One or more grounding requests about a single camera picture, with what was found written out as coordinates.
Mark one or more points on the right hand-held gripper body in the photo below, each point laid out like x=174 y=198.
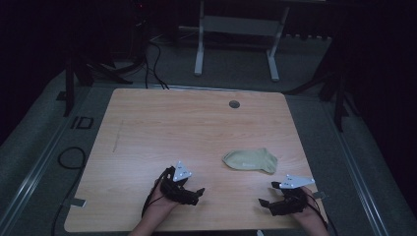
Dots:
x=291 y=200

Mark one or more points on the black metal stand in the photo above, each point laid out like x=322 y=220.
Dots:
x=69 y=85
x=339 y=98

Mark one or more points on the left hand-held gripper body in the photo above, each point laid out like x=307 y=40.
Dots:
x=177 y=188

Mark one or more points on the white metal desk frame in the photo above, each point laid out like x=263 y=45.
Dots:
x=236 y=25

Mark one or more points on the person's left hand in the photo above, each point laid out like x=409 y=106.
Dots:
x=160 y=205

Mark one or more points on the grey tape piece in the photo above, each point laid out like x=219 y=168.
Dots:
x=320 y=195
x=78 y=202

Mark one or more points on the beige ankle sock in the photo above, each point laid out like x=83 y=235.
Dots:
x=250 y=160

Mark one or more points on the person's right hand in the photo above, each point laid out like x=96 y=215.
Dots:
x=308 y=209

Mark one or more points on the metal floor rail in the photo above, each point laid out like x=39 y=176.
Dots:
x=359 y=177
x=29 y=180

